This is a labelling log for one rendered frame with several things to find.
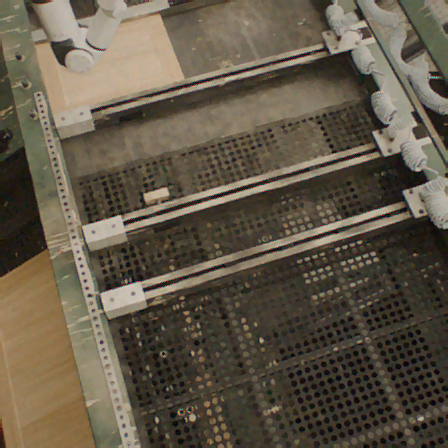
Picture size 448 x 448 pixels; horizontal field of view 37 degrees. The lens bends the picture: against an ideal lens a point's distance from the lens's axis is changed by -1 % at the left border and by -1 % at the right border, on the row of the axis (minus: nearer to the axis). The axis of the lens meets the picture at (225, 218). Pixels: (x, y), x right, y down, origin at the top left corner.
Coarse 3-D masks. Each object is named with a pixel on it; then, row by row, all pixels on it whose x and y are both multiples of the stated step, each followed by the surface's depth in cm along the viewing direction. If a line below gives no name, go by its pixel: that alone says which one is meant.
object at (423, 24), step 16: (400, 0) 298; (416, 0) 294; (416, 16) 292; (432, 16) 289; (416, 32) 291; (432, 32) 287; (432, 48) 285; (320, 192) 282; (336, 192) 282; (144, 208) 274; (288, 208) 282; (240, 224) 282; (160, 256) 282
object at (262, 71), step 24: (360, 24) 248; (312, 48) 247; (336, 48) 242; (216, 72) 242; (240, 72) 244; (264, 72) 242; (288, 72) 247; (120, 96) 237; (144, 96) 238; (168, 96) 237; (192, 96) 241; (216, 96) 246; (72, 120) 233; (96, 120) 235; (120, 120) 239
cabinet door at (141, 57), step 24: (120, 24) 259; (144, 24) 259; (48, 48) 253; (120, 48) 254; (144, 48) 254; (168, 48) 253; (48, 72) 248; (72, 72) 249; (96, 72) 249; (120, 72) 249; (144, 72) 249; (168, 72) 248; (48, 96) 244; (72, 96) 244; (96, 96) 244
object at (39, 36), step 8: (160, 0) 261; (200, 0) 262; (208, 0) 263; (216, 0) 265; (224, 0) 266; (128, 8) 260; (136, 8) 260; (144, 8) 260; (152, 8) 260; (160, 8) 260; (168, 8) 260; (176, 8) 262; (184, 8) 263; (192, 8) 264; (128, 16) 258; (136, 16) 258; (144, 16) 260; (160, 16) 263; (88, 24) 256; (32, 32) 254; (40, 32) 254; (40, 40) 253
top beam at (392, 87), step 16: (320, 0) 264; (352, 0) 254; (336, 16) 254; (368, 48) 244; (352, 64) 252; (384, 64) 240; (368, 80) 242; (400, 96) 234; (384, 112) 237; (400, 112) 231; (432, 144) 225; (432, 160) 223; (416, 176) 227; (432, 176) 220
